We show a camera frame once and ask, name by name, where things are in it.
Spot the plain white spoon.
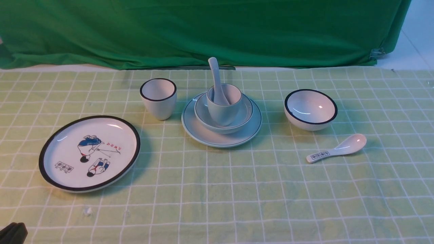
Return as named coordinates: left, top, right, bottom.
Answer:
left=208, top=57, right=230, bottom=106

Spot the white cup black rim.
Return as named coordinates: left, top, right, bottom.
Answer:
left=139, top=78, right=177, bottom=121

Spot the plain white plate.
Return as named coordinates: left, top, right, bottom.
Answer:
left=181, top=93, right=262, bottom=148

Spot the illustrated plate black rim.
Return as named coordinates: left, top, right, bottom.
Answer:
left=39, top=115, right=141, bottom=193

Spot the white spoon printed handle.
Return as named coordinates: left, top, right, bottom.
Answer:
left=306, top=134, right=367, bottom=164

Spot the green backdrop cloth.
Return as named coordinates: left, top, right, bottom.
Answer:
left=0, top=0, right=411, bottom=70

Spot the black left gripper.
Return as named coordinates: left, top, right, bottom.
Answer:
left=0, top=222, right=28, bottom=244

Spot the metal binder clip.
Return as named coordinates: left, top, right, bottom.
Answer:
left=369, top=47, right=386, bottom=60

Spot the white bowl thin rim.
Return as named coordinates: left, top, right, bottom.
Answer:
left=194, top=93, right=254, bottom=134

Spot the white cup thin rim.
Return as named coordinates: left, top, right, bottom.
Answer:
left=206, top=83, right=243, bottom=126

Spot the white bowl black rim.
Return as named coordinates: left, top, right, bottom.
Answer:
left=283, top=89, right=338, bottom=131

